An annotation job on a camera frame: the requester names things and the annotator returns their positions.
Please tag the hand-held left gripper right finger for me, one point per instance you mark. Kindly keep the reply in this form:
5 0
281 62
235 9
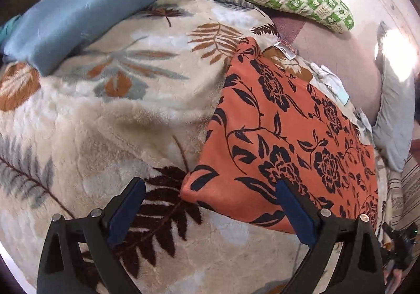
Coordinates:
295 215

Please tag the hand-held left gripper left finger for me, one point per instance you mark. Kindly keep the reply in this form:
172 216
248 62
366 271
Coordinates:
126 212

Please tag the orange black floral garment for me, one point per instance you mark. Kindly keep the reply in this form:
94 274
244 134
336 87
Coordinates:
279 136

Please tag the striped cloth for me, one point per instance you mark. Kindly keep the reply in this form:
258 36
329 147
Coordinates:
405 192

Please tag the cream leaf print blanket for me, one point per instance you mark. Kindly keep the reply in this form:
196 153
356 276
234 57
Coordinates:
98 136

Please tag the light grey pillow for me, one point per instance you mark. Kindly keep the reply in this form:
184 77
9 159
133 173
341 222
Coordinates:
395 116

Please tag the white teal small cloth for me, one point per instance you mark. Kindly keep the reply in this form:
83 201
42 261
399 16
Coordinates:
331 82

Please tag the white blanket label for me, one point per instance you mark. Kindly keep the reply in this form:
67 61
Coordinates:
286 50

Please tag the pink bed sheet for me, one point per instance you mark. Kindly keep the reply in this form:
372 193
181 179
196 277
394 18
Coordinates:
334 54

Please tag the blue-grey pillow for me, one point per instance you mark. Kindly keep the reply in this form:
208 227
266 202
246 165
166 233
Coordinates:
75 15

